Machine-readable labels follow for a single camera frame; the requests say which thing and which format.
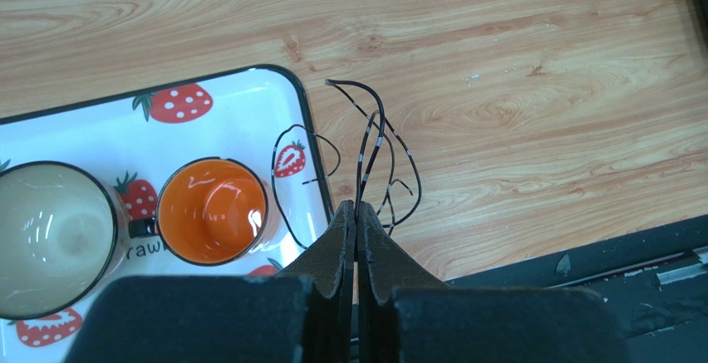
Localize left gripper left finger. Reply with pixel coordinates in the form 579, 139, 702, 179
66, 201, 354, 362

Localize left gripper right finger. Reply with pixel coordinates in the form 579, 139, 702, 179
356, 203, 631, 362

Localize orange enamel mug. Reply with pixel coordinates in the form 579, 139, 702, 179
128, 157, 273, 267

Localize strawberry print white tray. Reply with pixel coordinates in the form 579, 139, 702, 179
0, 64, 337, 363

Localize cream enamel bowl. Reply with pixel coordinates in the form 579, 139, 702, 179
1, 161, 130, 321

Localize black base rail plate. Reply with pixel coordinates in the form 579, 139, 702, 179
450, 216, 707, 362

